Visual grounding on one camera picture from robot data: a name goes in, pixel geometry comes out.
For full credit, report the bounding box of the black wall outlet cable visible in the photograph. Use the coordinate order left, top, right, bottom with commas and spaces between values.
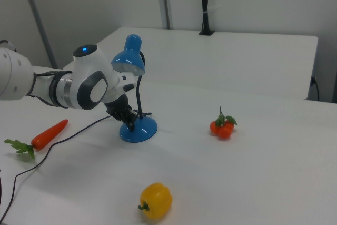
310, 76, 321, 102

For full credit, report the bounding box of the yellow toy bell pepper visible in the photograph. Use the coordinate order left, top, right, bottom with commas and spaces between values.
137, 182, 173, 220

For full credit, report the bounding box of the blue desk lamp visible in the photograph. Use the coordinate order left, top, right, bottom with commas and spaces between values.
110, 34, 158, 143

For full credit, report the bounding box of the orange toy carrot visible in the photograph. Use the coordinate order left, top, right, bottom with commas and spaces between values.
4, 119, 70, 161

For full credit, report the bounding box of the black camera pole with clamp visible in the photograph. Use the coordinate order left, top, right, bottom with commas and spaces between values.
199, 0, 216, 36

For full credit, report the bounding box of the black lamp power cable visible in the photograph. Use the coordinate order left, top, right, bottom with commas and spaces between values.
0, 114, 113, 222

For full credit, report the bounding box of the orange toy tangerine cluster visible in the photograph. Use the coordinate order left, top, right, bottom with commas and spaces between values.
209, 106, 239, 139

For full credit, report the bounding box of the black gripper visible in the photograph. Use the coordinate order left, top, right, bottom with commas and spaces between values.
105, 95, 139, 132

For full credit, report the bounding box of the grey partition post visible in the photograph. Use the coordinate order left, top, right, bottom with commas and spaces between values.
19, 0, 58, 69
156, 0, 175, 30

